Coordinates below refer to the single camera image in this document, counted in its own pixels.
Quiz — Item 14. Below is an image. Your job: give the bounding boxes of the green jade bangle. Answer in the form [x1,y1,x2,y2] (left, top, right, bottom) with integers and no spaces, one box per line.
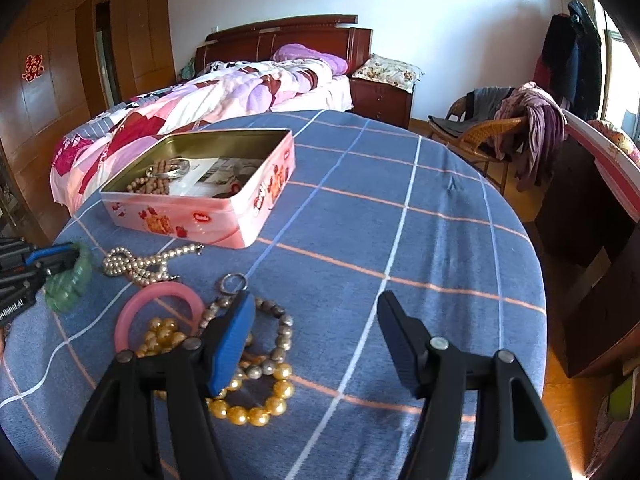
[44,243,93,313]

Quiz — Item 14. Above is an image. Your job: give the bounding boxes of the pink jade bangle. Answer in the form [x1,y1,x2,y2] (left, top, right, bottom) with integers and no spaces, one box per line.
[114,282,205,353]

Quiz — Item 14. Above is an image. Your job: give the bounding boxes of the gold pearl bead necklace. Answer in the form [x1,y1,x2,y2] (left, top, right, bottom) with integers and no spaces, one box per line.
[134,315,296,428]

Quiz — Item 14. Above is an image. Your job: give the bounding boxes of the white pearl necklace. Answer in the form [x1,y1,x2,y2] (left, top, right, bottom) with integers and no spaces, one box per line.
[102,242,205,287]

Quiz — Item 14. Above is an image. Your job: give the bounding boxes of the dark grey bead bracelet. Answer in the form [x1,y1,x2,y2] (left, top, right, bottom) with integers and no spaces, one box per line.
[198,294,295,380]

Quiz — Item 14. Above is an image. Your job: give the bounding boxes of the brown wooden bead bracelet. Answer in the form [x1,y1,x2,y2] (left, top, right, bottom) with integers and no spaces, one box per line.
[124,158,174,196]

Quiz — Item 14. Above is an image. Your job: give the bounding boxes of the red cord coin pendant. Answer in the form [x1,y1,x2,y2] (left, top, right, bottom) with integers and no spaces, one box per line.
[228,180,244,197]

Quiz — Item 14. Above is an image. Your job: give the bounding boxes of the red double happiness sticker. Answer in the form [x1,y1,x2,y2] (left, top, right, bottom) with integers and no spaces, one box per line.
[22,54,46,84]

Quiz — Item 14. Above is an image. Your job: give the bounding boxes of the printed paper in tin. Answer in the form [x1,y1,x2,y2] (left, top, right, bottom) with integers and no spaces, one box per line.
[168,157,262,198]

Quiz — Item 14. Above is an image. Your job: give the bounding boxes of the pink metal tin box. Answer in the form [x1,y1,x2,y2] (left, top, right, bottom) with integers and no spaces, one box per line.
[100,128,296,249]

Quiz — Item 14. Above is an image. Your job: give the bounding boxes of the dark wooden desk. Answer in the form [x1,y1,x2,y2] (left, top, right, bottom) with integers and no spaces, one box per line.
[534,139,639,377]

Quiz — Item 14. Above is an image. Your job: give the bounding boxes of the brown wooden wardrobe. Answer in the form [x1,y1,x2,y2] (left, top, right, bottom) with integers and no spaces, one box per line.
[1,0,175,244]

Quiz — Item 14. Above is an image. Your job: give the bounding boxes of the pink patchwork quilt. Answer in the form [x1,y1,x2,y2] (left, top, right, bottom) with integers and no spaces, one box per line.
[49,58,352,214]

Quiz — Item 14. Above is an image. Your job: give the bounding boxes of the blue plaid tablecloth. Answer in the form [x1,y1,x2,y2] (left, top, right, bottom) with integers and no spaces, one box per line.
[1,110,547,479]

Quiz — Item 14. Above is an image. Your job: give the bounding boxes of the pink white desk cover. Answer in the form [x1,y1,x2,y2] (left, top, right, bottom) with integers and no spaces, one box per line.
[564,110,640,222]

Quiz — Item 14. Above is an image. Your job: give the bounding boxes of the purple pink garment on chair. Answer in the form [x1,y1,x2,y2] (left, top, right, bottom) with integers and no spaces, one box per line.
[492,81,566,192]

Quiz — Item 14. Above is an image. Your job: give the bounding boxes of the wicker chair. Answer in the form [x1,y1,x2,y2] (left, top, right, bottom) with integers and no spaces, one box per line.
[426,96,528,195]

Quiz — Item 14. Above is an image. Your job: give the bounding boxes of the floral pillow on desk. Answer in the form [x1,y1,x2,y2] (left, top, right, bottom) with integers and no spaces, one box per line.
[588,119,640,167]

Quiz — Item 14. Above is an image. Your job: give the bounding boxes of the grey garment on chair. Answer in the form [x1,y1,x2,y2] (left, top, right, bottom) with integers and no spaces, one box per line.
[428,87,515,138]

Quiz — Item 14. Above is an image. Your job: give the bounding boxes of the purple pillow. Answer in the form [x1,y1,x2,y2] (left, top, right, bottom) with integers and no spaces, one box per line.
[271,44,348,76]

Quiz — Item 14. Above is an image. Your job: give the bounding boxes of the dark wooden nightstand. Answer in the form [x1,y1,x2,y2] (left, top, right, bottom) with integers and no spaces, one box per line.
[349,78,413,129]

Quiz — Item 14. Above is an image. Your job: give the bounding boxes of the dark coats on rack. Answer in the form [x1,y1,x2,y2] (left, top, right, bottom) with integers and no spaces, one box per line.
[533,0,602,122]

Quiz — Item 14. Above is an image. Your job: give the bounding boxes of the floral cushion on nightstand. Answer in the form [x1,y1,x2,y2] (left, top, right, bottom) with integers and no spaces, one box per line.
[352,54,423,94]

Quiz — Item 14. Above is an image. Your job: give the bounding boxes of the dark wooden bed frame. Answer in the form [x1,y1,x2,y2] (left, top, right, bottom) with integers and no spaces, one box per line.
[194,14,373,75]

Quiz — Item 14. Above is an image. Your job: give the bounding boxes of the window with metal frame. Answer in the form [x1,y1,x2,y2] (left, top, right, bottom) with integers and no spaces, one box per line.
[601,13,639,143]

